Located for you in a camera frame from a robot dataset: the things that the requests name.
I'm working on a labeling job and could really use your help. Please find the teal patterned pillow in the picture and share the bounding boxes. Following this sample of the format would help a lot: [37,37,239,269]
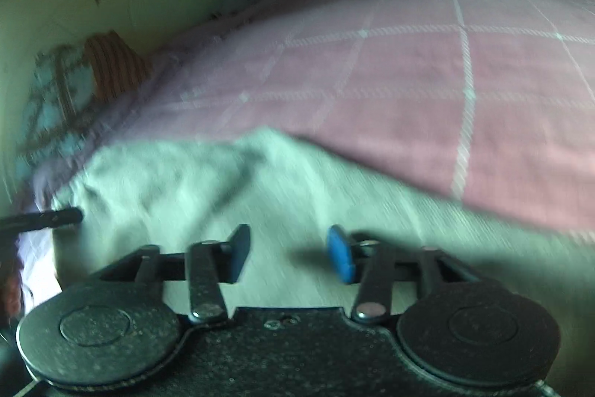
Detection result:
[14,45,102,193]

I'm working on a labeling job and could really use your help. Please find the grey pants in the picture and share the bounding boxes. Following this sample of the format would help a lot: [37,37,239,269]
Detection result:
[49,126,595,361]

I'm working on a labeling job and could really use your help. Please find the pink plaid bed sheet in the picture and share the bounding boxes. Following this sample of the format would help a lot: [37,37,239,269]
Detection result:
[14,0,595,240]

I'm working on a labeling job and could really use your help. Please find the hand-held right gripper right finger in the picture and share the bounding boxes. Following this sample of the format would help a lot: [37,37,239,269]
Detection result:
[327,224,485,326]

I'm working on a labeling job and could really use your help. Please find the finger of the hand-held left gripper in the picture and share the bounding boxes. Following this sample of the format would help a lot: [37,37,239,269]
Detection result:
[0,206,84,236]

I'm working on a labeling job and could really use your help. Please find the orange striped pillow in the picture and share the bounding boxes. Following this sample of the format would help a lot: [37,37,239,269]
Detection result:
[84,31,154,102]

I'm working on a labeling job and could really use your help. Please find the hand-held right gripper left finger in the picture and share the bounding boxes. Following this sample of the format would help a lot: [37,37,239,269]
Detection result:
[94,223,252,324]

